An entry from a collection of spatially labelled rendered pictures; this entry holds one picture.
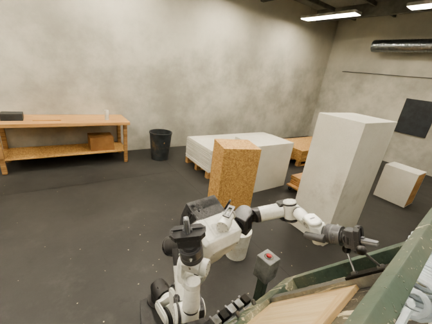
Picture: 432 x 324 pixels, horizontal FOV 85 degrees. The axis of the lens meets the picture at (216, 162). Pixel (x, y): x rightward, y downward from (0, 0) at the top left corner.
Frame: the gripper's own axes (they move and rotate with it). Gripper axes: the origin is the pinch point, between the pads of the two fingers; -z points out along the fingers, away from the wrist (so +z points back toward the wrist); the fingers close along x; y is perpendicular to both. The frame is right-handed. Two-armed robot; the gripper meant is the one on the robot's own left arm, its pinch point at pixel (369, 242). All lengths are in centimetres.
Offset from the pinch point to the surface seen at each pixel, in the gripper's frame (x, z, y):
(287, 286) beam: 46, 52, -11
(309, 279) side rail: 41, 41, -17
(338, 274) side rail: 30.5, 22.8, -17.5
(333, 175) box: 12, 106, -198
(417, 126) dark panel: -26, 129, -789
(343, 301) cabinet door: 17.2, 3.7, 19.7
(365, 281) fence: 14.1, 0.5, 6.5
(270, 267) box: 39, 66, -12
